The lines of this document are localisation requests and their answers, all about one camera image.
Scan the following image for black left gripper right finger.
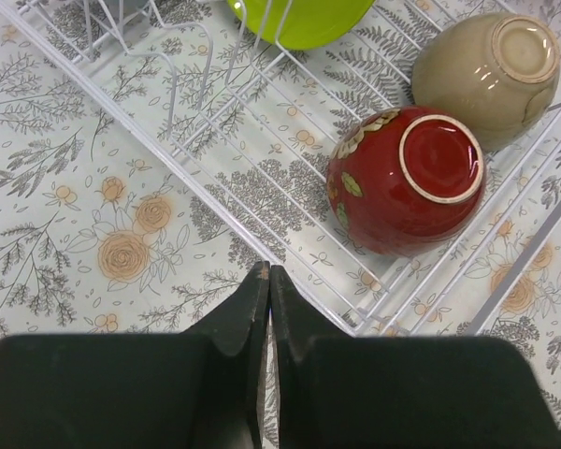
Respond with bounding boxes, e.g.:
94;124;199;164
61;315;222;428
269;266;561;448

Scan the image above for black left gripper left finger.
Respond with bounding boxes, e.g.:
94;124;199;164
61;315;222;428
0;262;269;448

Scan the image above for dark red bowl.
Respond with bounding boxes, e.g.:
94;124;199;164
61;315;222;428
326;106;486;257

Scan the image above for white wire dish rack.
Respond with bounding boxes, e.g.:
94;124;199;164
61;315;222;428
0;0;561;342

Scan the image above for beige ceramic bowl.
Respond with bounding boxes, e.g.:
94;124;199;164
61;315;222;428
410;12;561;152

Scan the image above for lime green plate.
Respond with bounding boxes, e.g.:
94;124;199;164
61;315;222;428
228;0;374;51

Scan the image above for grey ceramic mug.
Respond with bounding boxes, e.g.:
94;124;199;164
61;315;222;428
105;0;150;20

